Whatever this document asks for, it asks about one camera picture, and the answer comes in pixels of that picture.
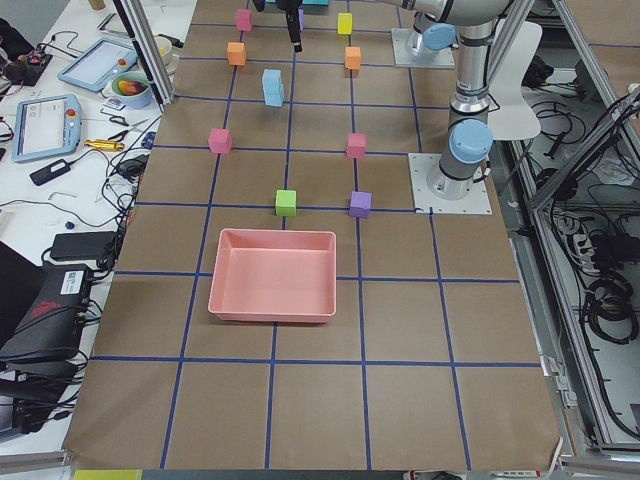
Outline light blue block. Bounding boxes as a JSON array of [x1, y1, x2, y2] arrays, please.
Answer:
[[263, 85, 285, 107], [262, 69, 283, 95]]

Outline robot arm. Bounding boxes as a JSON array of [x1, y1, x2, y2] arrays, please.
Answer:
[[393, 0, 508, 201]]

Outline pink block far right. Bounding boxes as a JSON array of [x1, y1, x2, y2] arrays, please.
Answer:
[[235, 9, 253, 32]]

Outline orange block far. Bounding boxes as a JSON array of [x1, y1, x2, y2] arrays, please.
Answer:
[[226, 42, 247, 66]]

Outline orange block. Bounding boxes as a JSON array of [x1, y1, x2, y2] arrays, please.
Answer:
[[344, 46, 362, 71], [226, 42, 247, 66]]

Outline yellow block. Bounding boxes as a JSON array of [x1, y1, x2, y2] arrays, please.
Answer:
[[337, 12, 353, 35]]

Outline orange block near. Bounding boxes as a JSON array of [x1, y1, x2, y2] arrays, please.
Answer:
[[344, 46, 362, 71]]

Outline bowl with lemon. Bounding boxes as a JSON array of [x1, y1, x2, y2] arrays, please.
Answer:
[[154, 35, 179, 75]]

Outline pink block far left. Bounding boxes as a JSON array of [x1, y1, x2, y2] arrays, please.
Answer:
[[208, 128, 233, 154]]

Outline pink block near left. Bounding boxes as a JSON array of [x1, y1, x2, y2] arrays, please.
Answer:
[[345, 133, 367, 159]]

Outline bowl with dark fruit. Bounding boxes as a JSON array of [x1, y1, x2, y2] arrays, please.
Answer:
[[102, 71, 153, 109]]

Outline teach pendant far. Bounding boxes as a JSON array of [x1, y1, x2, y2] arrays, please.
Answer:
[[57, 39, 138, 92]]

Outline teach pendant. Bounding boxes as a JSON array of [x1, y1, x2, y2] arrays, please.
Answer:
[[57, 39, 138, 92], [12, 94, 82, 163]]

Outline green block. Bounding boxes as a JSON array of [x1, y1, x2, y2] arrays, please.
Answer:
[[275, 189, 297, 217]]

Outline purple block near pink tray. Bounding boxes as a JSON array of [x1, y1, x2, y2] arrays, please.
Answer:
[[348, 191, 372, 219]]

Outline gold cylinder tool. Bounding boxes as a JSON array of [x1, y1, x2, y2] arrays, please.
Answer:
[[84, 139, 125, 152]]

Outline white chair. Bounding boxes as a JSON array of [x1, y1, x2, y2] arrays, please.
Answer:
[[487, 21, 542, 141]]

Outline teach pendant near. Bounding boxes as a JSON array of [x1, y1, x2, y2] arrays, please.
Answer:
[[12, 94, 82, 163]]

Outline black power adapter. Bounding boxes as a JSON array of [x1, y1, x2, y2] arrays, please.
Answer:
[[30, 159, 72, 186]]

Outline pink tray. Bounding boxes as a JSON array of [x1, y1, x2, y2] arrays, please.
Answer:
[[208, 228, 337, 324]]

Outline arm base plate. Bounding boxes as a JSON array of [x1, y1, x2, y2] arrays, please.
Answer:
[[408, 153, 492, 215], [391, 24, 456, 69]]

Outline aluminium frame post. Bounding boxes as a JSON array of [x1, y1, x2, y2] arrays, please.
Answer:
[[113, 0, 174, 110]]

